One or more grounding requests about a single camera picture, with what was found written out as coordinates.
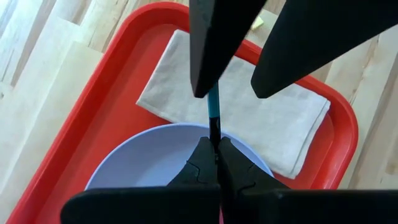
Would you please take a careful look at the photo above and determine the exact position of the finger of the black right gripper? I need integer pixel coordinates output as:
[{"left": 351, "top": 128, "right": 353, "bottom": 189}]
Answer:
[
  {"left": 188, "top": 0, "right": 268, "bottom": 99},
  {"left": 250, "top": 0, "right": 398, "bottom": 100}
]

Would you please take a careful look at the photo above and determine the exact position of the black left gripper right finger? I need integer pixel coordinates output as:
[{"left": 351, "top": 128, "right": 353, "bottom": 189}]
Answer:
[{"left": 217, "top": 136, "right": 398, "bottom": 224}]

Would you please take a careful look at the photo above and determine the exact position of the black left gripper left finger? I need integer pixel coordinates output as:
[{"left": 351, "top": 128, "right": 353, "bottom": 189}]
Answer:
[{"left": 60, "top": 136, "right": 221, "bottom": 224}]

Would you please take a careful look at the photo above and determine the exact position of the lavender round plate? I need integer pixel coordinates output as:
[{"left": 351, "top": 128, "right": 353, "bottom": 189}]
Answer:
[{"left": 84, "top": 123, "right": 274, "bottom": 191}]

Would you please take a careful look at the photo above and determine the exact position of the fork with teal handle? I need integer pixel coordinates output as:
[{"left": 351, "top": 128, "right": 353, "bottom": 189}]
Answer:
[{"left": 207, "top": 81, "right": 222, "bottom": 153}]

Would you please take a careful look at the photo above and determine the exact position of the pale cloth napkin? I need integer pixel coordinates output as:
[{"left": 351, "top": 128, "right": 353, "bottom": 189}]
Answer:
[{"left": 136, "top": 29, "right": 331, "bottom": 180}]

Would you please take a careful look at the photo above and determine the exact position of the red plastic tray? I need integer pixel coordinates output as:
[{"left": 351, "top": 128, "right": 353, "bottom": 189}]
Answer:
[{"left": 6, "top": 1, "right": 359, "bottom": 224}]

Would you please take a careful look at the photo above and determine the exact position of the knife with yellow handle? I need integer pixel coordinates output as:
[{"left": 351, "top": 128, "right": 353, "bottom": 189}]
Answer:
[{"left": 250, "top": 15, "right": 265, "bottom": 31}]

